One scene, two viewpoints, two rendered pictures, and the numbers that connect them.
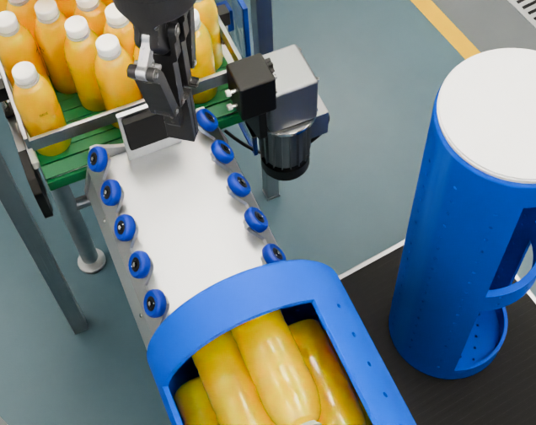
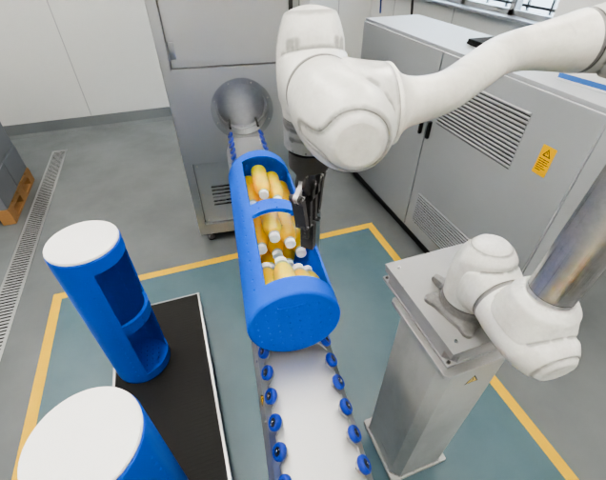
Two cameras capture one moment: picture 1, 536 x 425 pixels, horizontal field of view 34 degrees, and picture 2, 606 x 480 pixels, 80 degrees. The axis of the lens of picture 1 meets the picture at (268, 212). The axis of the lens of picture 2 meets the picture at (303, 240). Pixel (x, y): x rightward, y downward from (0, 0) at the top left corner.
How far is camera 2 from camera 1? 1.17 m
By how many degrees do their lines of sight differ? 80
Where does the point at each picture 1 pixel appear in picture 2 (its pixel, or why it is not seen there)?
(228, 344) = not seen: hidden behind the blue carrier
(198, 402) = not seen: hidden behind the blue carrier
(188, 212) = (314, 450)
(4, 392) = not seen: outside the picture
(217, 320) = (307, 279)
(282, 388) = (286, 268)
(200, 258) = (312, 415)
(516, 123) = (93, 430)
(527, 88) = (64, 458)
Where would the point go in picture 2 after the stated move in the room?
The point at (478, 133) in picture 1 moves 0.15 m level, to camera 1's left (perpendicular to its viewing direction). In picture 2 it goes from (121, 427) to (178, 435)
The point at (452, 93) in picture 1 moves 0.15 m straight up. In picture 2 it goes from (113, 467) to (89, 441)
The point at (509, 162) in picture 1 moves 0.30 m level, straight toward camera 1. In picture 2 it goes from (119, 401) to (203, 324)
